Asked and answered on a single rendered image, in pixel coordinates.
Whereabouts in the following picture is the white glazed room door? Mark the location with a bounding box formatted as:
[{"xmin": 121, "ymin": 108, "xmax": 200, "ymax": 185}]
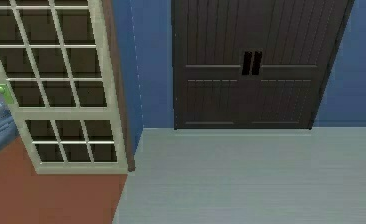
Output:
[{"xmin": 0, "ymin": 0, "xmax": 129, "ymax": 175}]

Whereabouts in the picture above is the dark brown double door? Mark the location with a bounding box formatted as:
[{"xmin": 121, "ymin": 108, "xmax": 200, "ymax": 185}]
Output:
[{"xmin": 171, "ymin": 0, "xmax": 356, "ymax": 130}]

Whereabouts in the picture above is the black door handle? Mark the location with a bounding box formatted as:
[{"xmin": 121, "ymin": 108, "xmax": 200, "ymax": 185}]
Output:
[
  {"xmin": 251, "ymin": 51, "xmax": 263, "ymax": 76},
  {"xmin": 241, "ymin": 51, "xmax": 254, "ymax": 76}
]

